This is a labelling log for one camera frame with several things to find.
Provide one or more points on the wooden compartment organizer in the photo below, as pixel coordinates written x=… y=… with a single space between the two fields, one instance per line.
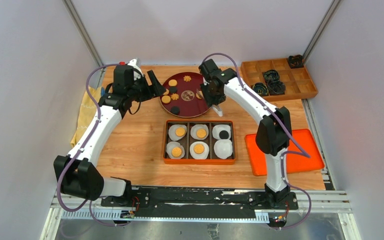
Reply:
x=298 y=82

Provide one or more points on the black paper cup corner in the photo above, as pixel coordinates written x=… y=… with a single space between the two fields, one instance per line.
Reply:
x=295 y=61

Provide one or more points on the yellow cloth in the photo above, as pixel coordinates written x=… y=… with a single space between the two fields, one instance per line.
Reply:
x=86 y=114

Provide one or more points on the white paper cup top right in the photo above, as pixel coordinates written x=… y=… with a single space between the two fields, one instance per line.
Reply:
x=219 y=127

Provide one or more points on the yellow round cookie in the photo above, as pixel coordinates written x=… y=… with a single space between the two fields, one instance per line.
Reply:
x=199 y=148
x=199 y=95
x=201 y=133
x=180 y=132
x=166 y=99
x=177 y=152

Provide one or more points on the orange compartment box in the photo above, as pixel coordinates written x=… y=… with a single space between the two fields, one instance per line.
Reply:
x=187 y=140

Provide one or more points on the metal tongs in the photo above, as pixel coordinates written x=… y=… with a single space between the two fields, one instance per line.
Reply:
x=216 y=108

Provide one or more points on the white paper cup bottom left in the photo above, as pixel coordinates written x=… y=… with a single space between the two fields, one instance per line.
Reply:
x=170 y=146

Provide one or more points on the blue cloth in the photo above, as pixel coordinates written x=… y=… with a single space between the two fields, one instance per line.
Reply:
x=102 y=91

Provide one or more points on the yellow flower cookie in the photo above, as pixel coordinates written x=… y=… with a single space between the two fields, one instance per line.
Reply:
x=187 y=78
x=174 y=96

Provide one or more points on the black paper cup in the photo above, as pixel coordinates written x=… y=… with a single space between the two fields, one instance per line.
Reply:
x=271 y=75
x=276 y=87
x=261 y=89

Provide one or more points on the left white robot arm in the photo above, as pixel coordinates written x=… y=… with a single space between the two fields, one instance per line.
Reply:
x=76 y=172

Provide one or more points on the white paper cup bottom middle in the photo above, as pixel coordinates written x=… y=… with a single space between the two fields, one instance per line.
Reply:
x=202 y=156

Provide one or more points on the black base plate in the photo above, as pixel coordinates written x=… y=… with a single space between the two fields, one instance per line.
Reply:
x=200 y=203

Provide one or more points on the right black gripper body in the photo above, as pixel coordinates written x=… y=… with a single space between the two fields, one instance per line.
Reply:
x=212 y=97

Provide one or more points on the black sandwich cookie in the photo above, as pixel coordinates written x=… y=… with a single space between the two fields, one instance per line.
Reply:
x=175 y=110
x=173 y=89
x=224 y=135

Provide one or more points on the dark red round plate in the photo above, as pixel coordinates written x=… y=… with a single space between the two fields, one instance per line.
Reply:
x=190 y=106

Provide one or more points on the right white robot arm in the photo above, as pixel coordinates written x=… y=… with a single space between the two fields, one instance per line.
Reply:
x=274 y=124

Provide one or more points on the white paper cup bottom right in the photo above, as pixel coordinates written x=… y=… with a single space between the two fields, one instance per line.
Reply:
x=223 y=148

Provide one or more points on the white paper cup top middle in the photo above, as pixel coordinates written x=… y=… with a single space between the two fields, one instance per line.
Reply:
x=195 y=127

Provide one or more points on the white paper cup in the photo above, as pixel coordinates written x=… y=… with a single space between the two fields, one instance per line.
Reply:
x=202 y=156
x=171 y=132
x=223 y=148
x=195 y=127
x=170 y=146
x=219 y=127

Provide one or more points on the white paper cup top left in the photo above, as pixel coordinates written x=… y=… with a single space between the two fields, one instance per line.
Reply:
x=171 y=132

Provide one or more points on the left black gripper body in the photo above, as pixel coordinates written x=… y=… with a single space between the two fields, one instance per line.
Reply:
x=139 y=91

